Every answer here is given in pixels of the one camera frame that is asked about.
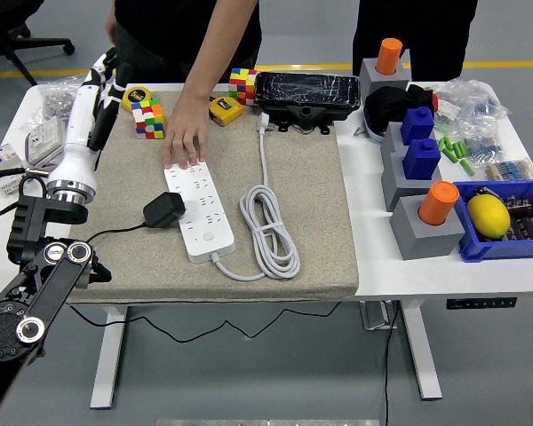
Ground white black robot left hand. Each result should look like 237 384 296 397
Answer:
47 46 132 186

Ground person's left hand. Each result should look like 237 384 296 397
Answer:
162 95 211 170

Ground black plug adapter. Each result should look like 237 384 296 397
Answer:
142 191 187 229

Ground white power strip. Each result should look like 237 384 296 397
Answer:
163 162 236 264

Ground thin black adapter cord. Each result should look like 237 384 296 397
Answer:
66 219 341 345

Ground colourful twisted puzzle cube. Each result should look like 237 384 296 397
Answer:
131 98 168 140

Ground yellow tape measure silver clip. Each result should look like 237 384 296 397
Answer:
209 95 244 128

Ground purple plastic tray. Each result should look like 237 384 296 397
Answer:
24 115 70 172

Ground clear bag of screws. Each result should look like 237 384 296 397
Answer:
26 75 116 130

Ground yellow tape measure black label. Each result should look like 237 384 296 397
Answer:
122 86 155 112

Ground white circuit breaker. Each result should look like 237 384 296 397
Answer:
0 144 28 199

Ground person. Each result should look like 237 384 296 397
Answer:
351 0 480 83
113 0 263 84

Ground grey-brown fabric mat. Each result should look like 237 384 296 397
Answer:
66 91 361 305

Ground black device wrapped in film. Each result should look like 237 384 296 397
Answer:
253 71 362 136

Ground black office chair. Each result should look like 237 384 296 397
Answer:
0 0 76 88

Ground white blue curved object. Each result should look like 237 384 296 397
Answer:
363 110 386 144

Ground black cloth bundle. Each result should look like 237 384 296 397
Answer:
363 83 436 137

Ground grey block round hole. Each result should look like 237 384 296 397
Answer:
359 56 410 97
389 193 466 261

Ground orange cylinder peg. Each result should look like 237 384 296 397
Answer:
418 180 461 226
375 37 403 75

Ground blue square peg block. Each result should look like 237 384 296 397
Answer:
400 106 435 146
402 138 442 181

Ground white table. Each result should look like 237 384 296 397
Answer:
0 82 533 412

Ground large clear plastic bag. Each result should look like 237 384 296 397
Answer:
433 78 512 134

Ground clear bag blue components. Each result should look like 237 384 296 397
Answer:
461 130 505 165

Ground yellow lemon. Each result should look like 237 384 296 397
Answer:
465 194 512 236

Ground clear bag of resistors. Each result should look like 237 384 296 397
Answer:
483 157 533 182

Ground blue plastic bin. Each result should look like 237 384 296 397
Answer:
452 178 533 264

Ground black table control panel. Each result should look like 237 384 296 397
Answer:
446 296 518 311

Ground dark brown capacitors pile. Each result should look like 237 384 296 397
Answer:
504 194 533 241

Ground white wall socket panel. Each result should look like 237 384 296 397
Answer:
28 117 68 164

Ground white power strip cable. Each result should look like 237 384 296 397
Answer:
211 110 302 282

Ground silver metal bracket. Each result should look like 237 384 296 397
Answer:
359 300 399 332

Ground black hanging cable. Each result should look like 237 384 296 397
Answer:
384 300 401 426

